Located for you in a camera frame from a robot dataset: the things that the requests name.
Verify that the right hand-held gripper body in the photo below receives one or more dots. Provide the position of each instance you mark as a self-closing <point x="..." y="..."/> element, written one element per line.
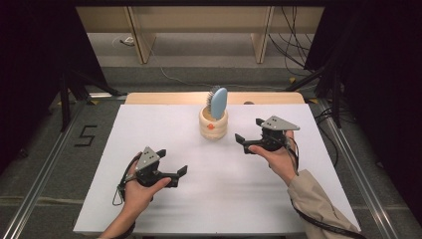
<point x="273" y="137"/>

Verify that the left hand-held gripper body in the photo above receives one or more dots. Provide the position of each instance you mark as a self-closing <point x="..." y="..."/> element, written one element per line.
<point x="147" y="166"/>

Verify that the cream ribbed cup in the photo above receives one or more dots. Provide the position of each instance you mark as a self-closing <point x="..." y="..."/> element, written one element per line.
<point x="214" y="131"/>

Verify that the light blue hairbrush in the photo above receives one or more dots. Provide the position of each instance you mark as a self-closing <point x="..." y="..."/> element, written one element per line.
<point x="219" y="103"/>

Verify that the person's right hand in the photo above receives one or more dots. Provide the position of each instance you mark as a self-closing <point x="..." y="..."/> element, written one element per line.
<point x="282" y="162"/>

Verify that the person's left hand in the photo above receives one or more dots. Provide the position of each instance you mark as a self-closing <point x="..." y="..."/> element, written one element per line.
<point x="137" y="197"/>

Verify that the white board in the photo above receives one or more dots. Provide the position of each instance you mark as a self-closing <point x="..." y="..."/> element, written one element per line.
<point x="205" y="199"/>

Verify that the wooden table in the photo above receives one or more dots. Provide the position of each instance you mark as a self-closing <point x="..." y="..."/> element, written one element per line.
<point x="166" y="98"/>

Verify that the black metal stand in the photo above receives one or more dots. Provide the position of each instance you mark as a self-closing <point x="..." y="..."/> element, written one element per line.
<point x="336" y="106"/>
<point x="65" y="106"/>

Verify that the floor socket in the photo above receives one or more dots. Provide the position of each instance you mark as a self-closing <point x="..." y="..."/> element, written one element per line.
<point x="127" y="41"/>

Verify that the beige wooden desk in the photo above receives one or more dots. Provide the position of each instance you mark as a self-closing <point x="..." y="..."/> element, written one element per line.
<point x="199" y="20"/>

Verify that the black curtain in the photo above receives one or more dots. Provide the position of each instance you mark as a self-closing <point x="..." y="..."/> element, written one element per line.
<point x="381" y="83"/>
<point x="33" y="66"/>

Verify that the aluminium floor rail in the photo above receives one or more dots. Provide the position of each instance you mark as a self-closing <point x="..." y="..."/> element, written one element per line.
<point x="43" y="179"/>
<point x="361" y="176"/>

